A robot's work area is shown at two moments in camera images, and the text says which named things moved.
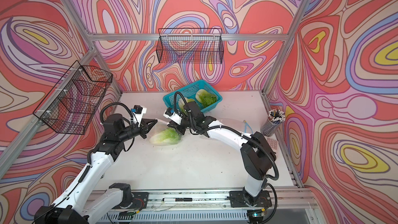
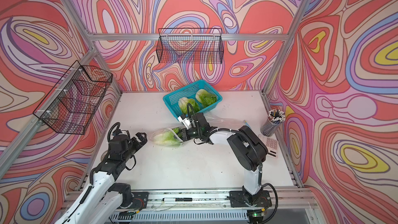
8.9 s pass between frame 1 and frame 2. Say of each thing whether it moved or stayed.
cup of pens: stayed
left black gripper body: moved
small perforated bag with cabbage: moved
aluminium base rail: stayed
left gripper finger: moved
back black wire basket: stayed
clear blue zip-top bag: stayed
